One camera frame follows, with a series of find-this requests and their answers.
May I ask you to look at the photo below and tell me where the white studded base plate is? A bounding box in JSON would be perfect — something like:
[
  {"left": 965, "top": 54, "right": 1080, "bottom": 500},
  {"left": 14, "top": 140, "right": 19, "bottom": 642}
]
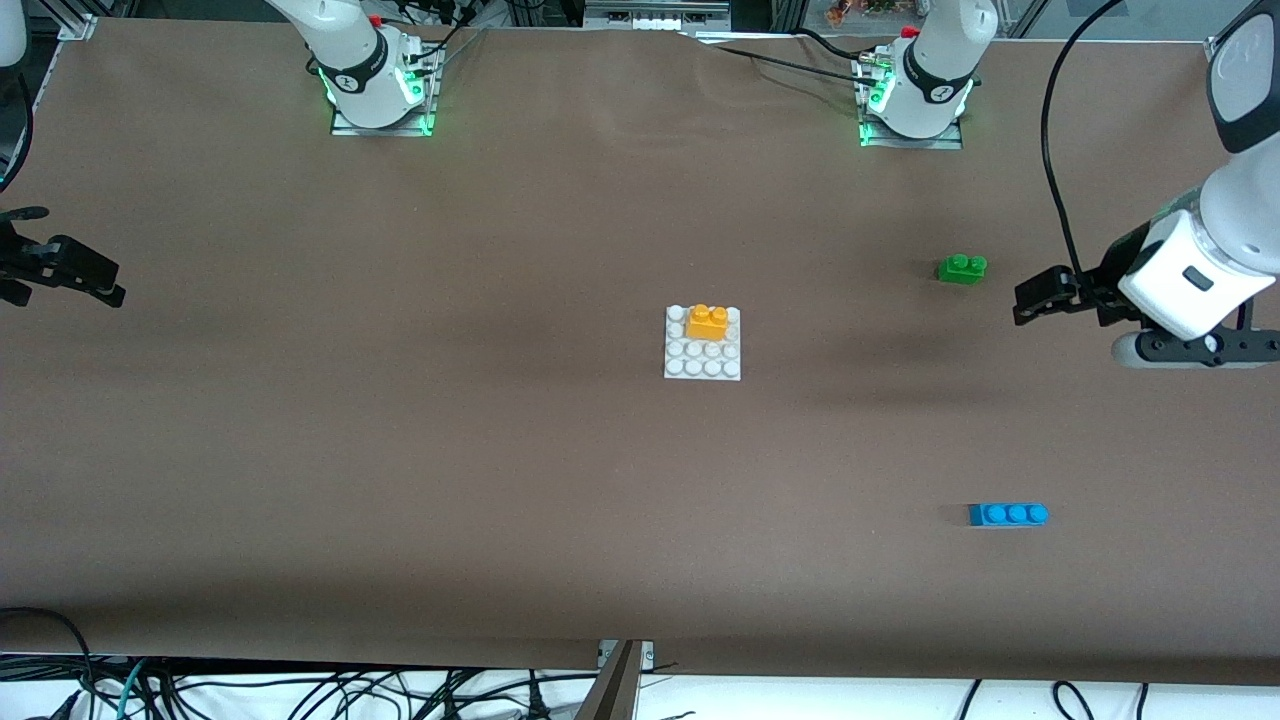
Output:
[{"left": 663, "top": 305, "right": 744, "bottom": 383}]

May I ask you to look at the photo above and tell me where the blue three-stud block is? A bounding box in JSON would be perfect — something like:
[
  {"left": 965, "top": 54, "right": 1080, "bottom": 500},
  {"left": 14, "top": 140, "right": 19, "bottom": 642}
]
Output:
[{"left": 968, "top": 502, "right": 1049, "bottom": 528}]

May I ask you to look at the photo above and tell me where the orange object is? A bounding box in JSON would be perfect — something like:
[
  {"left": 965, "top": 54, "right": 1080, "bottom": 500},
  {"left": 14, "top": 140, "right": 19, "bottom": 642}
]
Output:
[{"left": 825, "top": 0, "right": 901, "bottom": 27}]

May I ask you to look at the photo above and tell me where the grey power strip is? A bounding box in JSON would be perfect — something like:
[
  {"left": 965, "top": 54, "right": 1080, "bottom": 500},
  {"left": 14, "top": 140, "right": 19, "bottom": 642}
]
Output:
[{"left": 583, "top": 0, "right": 731, "bottom": 31}]

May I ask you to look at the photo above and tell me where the brown paper table cover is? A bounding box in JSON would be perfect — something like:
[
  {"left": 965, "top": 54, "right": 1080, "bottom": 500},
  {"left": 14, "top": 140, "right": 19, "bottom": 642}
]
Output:
[{"left": 0, "top": 18, "right": 1280, "bottom": 687}]

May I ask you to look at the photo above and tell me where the aluminium table edge profile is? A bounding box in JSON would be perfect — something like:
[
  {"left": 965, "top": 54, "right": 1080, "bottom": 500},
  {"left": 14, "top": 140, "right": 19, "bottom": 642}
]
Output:
[{"left": 575, "top": 640, "right": 656, "bottom": 720}]

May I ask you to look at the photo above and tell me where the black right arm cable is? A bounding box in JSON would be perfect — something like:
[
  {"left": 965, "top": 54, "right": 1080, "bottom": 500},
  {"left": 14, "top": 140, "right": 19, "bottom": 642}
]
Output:
[{"left": 0, "top": 70, "right": 49, "bottom": 222}]

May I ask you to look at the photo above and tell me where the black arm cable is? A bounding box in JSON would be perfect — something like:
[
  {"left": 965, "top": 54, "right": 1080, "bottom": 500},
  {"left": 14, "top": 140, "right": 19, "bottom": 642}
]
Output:
[
  {"left": 0, "top": 70, "right": 49, "bottom": 222},
  {"left": 1040, "top": 0, "right": 1127, "bottom": 277}
]

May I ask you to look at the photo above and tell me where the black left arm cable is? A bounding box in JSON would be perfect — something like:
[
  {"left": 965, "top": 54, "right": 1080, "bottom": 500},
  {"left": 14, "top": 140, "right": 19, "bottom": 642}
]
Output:
[{"left": 1040, "top": 0, "right": 1127, "bottom": 277}]

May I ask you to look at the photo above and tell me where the aluminium frame profile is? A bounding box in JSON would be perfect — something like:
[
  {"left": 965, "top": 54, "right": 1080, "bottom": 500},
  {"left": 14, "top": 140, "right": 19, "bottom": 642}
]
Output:
[{"left": 40, "top": 0, "right": 136, "bottom": 41}]

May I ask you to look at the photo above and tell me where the short black base cable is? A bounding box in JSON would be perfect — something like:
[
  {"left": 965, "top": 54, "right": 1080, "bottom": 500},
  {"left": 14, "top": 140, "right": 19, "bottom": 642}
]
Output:
[{"left": 795, "top": 28, "right": 867, "bottom": 61}]

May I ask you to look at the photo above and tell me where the long black base cable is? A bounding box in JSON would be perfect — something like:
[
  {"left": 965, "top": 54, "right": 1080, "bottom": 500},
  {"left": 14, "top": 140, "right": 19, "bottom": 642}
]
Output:
[{"left": 700, "top": 40, "right": 881, "bottom": 83}]

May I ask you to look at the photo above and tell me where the teal cable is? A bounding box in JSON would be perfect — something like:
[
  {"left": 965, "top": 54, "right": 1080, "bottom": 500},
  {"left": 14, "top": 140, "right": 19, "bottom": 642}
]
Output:
[{"left": 113, "top": 657, "right": 153, "bottom": 720}]

